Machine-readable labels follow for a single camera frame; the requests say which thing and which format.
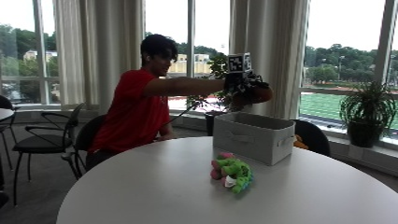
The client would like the brown soft toy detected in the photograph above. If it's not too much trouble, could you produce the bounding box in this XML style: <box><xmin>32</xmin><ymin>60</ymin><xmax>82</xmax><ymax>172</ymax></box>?
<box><xmin>230</xmin><ymin>84</ymin><xmax>274</xmax><ymax>108</ymax></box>

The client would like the tall leafy potted plant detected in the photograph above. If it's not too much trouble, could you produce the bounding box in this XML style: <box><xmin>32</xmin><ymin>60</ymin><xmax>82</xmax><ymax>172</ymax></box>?
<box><xmin>185</xmin><ymin>52</ymin><xmax>237</xmax><ymax>137</ymax></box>

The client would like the white marker cube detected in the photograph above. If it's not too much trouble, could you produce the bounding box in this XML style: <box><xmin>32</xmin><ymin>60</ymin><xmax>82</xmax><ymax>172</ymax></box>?
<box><xmin>226</xmin><ymin>52</ymin><xmax>254</xmax><ymax>75</ymax></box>

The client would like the beige curtain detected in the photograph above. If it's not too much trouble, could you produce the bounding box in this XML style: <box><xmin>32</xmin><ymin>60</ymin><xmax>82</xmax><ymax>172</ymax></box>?
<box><xmin>228</xmin><ymin>0</ymin><xmax>311</xmax><ymax>120</ymax></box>
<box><xmin>50</xmin><ymin>0</ymin><xmax>146</xmax><ymax>115</ymax></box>

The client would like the grey fabric storage box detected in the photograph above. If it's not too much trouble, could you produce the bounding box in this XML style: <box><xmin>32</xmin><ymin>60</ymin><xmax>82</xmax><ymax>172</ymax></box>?
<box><xmin>212</xmin><ymin>111</ymin><xmax>297</xmax><ymax>166</ymax></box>

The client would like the orange object on chair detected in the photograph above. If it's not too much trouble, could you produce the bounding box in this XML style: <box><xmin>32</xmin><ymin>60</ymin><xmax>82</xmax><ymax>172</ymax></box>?
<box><xmin>293</xmin><ymin>133</ymin><xmax>311</xmax><ymax>150</ymax></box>

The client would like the black chair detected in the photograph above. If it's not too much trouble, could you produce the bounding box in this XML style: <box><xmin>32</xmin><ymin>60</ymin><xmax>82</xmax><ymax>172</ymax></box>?
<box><xmin>11</xmin><ymin>102</ymin><xmax>86</xmax><ymax>206</ymax></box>
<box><xmin>290</xmin><ymin>119</ymin><xmax>331</xmax><ymax>158</ymax></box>
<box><xmin>0</xmin><ymin>94</ymin><xmax>21</xmax><ymax>172</ymax></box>
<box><xmin>61</xmin><ymin>114</ymin><xmax>106</xmax><ymax>181</ymax></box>

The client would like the the person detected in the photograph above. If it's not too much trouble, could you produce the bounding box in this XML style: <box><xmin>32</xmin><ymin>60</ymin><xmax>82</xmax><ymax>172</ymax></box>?
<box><xmin>85</xmin><ymin>34</ymin><xmax>274</xmax><ymax>172</ymax></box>

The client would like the green and pink soft toy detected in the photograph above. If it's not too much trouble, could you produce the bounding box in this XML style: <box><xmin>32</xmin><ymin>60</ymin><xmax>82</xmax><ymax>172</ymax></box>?
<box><xmin>209</xmin><ymin>151</ymin><xmax>255</xmax><ymax>194</ymax></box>

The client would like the potted plant in black pot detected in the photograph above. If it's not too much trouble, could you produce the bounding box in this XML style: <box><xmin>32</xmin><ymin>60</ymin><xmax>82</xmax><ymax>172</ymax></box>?
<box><xmin>338</xmin><ymin>81</ymin><xmax>398</xmax><ymax>148</ymax></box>

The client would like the black cable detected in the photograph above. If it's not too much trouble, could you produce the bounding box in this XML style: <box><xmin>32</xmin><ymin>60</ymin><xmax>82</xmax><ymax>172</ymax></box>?
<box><xmin>160</xmin><ymin>98</ymin><xmax>214</xmax><ymax>128</ymax></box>

